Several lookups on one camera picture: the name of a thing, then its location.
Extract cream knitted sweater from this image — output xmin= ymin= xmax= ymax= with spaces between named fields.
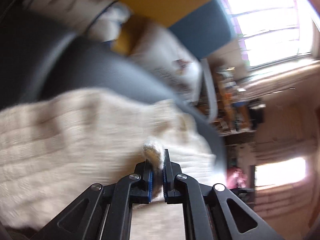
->
xmin=1 ymin=89 xmax=216 ymax=229

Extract pink cloth pile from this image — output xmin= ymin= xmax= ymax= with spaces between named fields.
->
xmin=226 ymin=167 xmax=247 ymax=190

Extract cluttered wooden shelf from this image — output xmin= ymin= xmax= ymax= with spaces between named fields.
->
xmin=197 ymin=65 xmax=267 ymax=137

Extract white deer print pillow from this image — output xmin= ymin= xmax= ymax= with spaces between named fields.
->
xmin=113 ymin=15 xmax=202 ymax=104

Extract bright window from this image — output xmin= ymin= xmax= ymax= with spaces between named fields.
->
xmin=222 ymin=0 xmax=313 ymax=69

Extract grey yellow blue cushion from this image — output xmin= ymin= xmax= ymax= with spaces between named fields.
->
xmin=113 ymin=0 xmax=235 ymax=59

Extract white blue triangle pillow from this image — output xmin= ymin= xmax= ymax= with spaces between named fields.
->
xmin=23 ymin=0 xmax=132 ymax=43

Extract white metal chair frame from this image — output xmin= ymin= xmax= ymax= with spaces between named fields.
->
xmin=201 ymin=59 xmax=218 ymax=122

